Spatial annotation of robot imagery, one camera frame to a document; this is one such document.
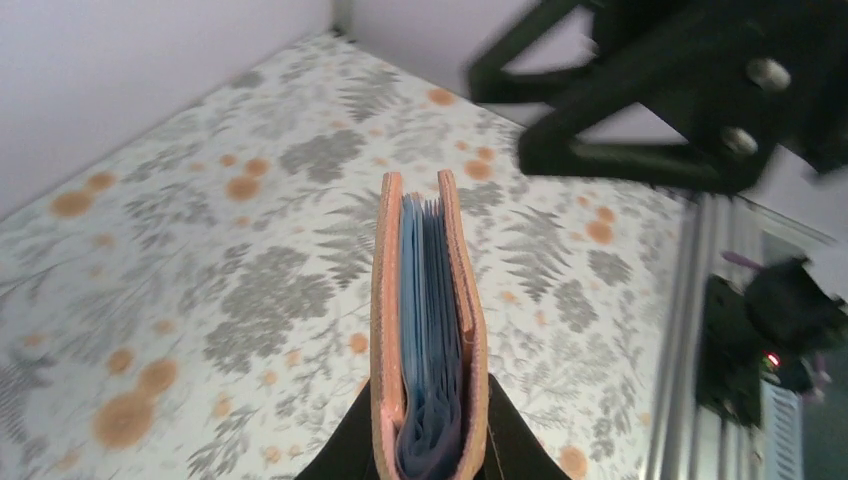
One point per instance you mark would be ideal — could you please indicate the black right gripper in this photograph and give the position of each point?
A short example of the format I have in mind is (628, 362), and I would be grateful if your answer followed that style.
(736, 79)

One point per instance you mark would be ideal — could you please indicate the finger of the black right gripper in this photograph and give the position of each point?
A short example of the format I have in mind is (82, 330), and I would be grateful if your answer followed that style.
(489, 79)

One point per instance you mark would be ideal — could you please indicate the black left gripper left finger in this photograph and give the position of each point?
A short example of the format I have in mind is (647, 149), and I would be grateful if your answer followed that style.
(348, 453)

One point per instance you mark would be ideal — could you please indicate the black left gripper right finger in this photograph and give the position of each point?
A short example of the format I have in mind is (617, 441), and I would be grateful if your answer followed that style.
(512, 450)

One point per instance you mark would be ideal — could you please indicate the floral patterned table mat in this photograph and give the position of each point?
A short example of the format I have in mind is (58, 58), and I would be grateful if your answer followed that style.
(196, 306)

